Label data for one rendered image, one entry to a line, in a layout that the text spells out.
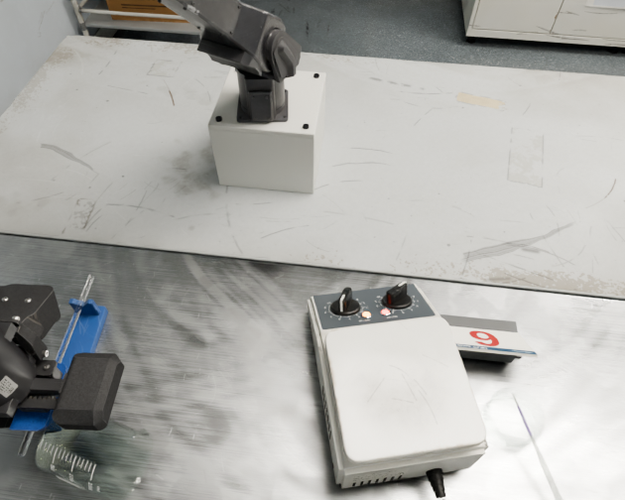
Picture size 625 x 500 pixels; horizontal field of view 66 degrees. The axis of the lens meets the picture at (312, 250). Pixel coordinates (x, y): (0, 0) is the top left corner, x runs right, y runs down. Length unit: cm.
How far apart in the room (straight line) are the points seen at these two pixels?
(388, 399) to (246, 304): 22
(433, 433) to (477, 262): 28
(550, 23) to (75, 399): 276
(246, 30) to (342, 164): 27
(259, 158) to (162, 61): 38
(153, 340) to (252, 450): 17
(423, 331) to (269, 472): 20
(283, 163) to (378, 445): 38
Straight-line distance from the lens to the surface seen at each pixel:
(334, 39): 285
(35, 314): 47
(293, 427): 52
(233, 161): 67
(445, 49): 286
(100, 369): 45
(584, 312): 66
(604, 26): 302
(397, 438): 43
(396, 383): 45
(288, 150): 64
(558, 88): 98
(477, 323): 59
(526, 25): 291
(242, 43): 54
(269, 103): 61
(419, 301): 53
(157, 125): 83
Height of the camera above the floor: 140
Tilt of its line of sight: 53 degrees down
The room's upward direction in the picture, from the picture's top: 1 degrees clockwise
